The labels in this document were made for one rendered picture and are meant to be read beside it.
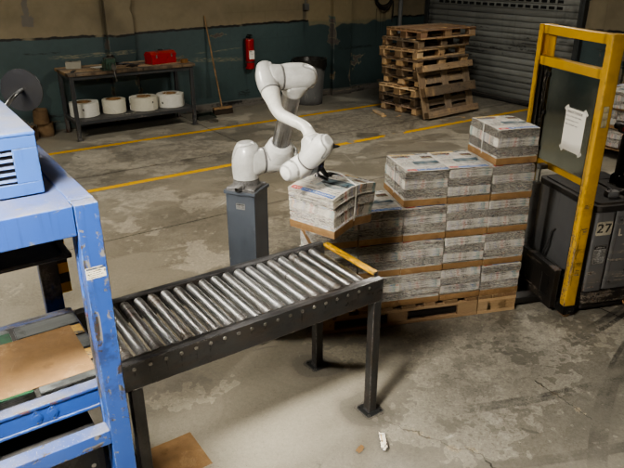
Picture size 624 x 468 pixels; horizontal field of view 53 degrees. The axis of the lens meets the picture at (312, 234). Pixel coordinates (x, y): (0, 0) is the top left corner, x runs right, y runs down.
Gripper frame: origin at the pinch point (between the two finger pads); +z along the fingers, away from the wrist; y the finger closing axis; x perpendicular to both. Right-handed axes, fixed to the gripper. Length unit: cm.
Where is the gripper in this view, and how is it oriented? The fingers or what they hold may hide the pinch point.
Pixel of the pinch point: (334, 159)
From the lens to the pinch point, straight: 321.6
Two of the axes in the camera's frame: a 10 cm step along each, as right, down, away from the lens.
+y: -0.7, 9.3, 3.5
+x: 8.0, 2.6, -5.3
